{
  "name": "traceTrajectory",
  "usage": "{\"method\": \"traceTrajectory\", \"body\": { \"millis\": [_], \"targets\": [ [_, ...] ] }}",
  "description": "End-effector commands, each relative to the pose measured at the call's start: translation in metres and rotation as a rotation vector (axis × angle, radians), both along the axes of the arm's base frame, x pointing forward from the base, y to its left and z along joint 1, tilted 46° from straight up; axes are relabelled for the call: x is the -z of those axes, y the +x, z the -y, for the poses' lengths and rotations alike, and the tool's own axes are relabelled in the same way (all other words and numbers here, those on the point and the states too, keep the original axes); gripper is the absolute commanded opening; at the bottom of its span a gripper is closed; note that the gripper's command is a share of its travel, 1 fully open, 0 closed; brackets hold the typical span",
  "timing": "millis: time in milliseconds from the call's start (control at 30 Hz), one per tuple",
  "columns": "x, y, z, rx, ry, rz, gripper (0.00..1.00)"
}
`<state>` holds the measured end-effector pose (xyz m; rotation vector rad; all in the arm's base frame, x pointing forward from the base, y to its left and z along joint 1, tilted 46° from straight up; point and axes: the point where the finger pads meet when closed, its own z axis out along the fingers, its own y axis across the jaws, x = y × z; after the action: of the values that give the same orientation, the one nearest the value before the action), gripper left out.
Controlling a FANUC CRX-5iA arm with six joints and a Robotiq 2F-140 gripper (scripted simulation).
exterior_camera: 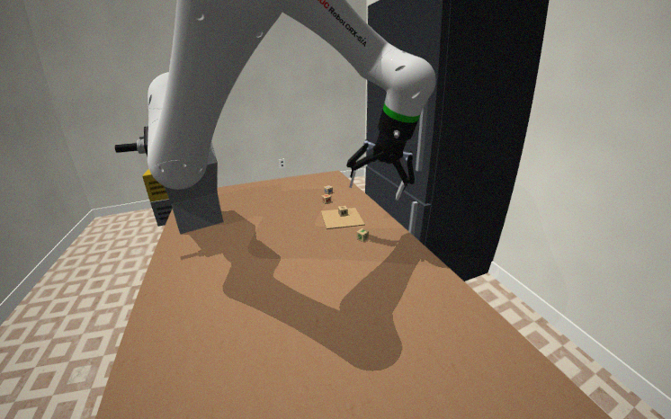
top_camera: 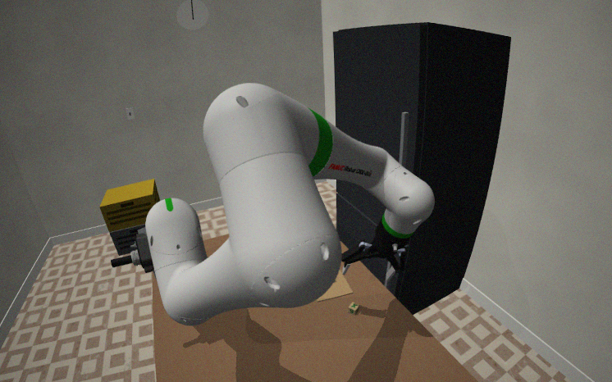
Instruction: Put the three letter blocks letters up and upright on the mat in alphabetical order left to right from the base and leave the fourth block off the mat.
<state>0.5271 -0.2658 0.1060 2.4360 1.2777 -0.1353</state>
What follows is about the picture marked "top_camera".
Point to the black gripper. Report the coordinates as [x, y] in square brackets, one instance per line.
[376, 250]

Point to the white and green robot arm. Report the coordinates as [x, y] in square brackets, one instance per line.
[283, 250]

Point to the beige flat mat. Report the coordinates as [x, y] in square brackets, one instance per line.
[339, 288]

